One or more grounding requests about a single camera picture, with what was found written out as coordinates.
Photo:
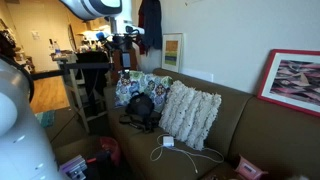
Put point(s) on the colourful floral pillow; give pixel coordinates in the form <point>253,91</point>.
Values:
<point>153,86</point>

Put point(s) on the red framed picture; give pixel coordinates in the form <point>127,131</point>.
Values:
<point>293,81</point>

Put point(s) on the brown leather sofa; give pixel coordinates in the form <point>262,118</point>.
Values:
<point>266,140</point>

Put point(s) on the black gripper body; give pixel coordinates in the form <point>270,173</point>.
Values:
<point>125,43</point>

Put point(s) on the teal rug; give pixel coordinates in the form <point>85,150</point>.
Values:
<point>46,119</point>

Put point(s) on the white fluffy toy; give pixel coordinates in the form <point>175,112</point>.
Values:
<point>298,178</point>

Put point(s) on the purple white device box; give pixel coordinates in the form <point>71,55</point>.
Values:
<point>73,168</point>

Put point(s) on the small striped framed picture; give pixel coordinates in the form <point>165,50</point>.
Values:
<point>172,52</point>

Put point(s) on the red woven basket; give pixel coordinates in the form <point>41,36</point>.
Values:
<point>111,150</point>

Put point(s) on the white paper wall notice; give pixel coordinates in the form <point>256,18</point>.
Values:
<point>35,35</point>

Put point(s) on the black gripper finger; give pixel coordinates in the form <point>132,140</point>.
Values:
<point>122,63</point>
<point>129,63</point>

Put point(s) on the dark hanging jacket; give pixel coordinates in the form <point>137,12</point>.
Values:
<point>151,23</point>

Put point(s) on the white power adapter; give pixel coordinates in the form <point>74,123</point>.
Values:
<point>168,141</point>

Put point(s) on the black backpack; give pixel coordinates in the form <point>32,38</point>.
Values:
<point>140,105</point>

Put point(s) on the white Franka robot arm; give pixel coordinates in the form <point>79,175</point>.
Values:
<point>20,140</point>

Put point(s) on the white shaggy pillow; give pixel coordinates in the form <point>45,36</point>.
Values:
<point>190,113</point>

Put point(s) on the black Sony camera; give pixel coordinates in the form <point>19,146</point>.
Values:
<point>148,124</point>

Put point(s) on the brown leather ottoman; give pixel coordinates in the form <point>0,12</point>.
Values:
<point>71,140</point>

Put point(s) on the clear plastic bottle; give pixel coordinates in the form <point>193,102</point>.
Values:
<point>57,48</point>

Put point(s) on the white legged stand table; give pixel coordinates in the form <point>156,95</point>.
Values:
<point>71,83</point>

